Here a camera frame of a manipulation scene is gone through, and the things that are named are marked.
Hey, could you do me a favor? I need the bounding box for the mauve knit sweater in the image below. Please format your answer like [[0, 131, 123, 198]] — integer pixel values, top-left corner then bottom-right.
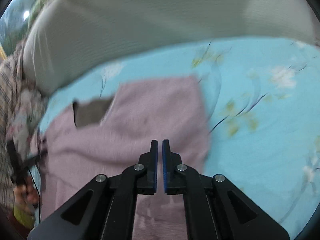
[[29, 76, 209, 239]]

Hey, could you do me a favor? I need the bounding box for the person's left hand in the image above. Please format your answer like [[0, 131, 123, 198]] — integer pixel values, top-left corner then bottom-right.
[[14, 176, 40, 214]]

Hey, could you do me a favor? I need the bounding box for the floral ruffled pillow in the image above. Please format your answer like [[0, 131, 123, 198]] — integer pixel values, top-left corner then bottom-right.
[[5, 85, 48, 160]]

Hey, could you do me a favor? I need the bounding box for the plaid blanket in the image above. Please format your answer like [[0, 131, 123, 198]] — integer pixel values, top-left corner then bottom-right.
[[0, 40, 25, 212]]

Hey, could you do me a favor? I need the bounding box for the blue floral bed sheet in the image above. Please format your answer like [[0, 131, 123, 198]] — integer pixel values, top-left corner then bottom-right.
[[40, 38, 319, 239]]

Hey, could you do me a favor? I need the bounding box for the gold framed landscape painting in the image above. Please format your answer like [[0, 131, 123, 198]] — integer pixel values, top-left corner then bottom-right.
[[1, 0, 37, 61]]

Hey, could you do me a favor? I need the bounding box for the green striped pillow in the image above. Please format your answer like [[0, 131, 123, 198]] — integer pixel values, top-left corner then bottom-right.
[[22, 0, 319, 95]]

